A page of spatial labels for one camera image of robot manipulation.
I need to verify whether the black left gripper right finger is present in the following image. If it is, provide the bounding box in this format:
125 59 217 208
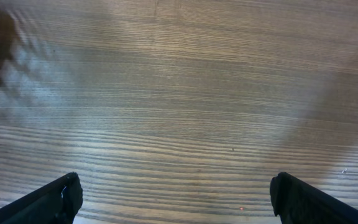
270 172 358 224

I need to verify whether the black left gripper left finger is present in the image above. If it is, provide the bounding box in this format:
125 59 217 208
0 172 83 224

